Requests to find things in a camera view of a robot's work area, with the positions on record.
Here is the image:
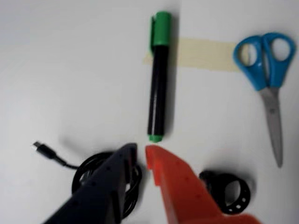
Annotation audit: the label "black braided USB cable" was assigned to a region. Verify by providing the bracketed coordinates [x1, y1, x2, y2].
[31, 140, 143, 221]

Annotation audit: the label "blue handled scissors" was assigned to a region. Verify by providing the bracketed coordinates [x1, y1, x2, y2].
[233, 32, 297, 168]

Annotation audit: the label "green and black marker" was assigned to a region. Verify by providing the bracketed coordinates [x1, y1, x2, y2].
[147, 11, 173, 143]

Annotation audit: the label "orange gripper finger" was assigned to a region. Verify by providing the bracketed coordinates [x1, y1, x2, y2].
[145, 144, 263, 224]

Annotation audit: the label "black ring band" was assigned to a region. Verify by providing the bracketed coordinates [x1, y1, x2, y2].
[199, 170, 252, 215]

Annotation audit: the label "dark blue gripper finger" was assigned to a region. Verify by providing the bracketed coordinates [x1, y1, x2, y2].
[43, 143, 138, 224]

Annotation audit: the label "beige masking tape strip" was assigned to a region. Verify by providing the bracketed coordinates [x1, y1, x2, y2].
[142, 37, 240, 73]

